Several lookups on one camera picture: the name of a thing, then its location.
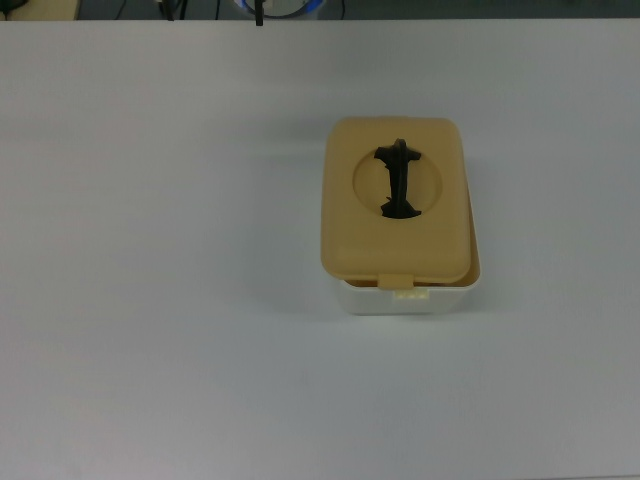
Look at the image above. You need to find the tan lid with black handle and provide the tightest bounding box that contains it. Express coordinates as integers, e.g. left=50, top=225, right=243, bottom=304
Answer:
left=319, top=115, right=475, bottom=291

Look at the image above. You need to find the white plastic tool case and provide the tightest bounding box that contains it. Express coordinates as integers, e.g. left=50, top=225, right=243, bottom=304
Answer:
left=327, top=177, right=483, bottom=316

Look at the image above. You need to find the tan wooden desk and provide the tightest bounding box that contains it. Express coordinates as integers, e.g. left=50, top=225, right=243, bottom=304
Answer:
left=0, top=0, right=81, bottom=21

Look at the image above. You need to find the black background cable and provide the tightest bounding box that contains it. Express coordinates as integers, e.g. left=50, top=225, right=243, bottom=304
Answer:
left=152, top=0, right=189, bottom=22

